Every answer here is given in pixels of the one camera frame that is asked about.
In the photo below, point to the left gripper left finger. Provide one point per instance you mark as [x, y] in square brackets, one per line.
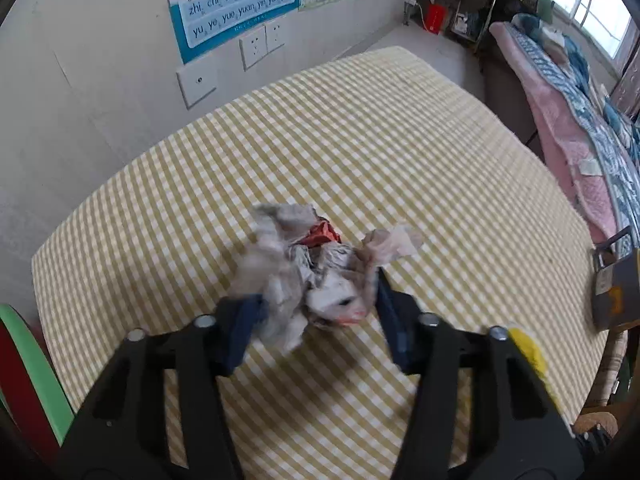
[155, 411]

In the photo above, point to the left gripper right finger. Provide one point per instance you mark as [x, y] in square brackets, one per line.
[516, 430]

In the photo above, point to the white red paper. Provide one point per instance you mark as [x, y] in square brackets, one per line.
[308, 276]

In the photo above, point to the yellow medicine box wrapper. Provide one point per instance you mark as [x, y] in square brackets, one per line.
[532, 352]

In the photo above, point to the green red trash bin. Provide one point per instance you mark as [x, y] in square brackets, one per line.
[32, 398]

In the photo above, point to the dark cup yellow lid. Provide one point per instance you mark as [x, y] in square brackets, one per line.
[615, 285]

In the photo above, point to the bed with plaid quilt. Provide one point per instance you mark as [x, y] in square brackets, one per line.
[590, 147]

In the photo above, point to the red bucket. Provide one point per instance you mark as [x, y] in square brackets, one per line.
[435, 17]

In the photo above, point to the white wall outlet plate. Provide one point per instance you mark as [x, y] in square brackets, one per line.
[197, 80]

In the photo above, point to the double wall socket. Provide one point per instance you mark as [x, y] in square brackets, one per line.
[261, 41]

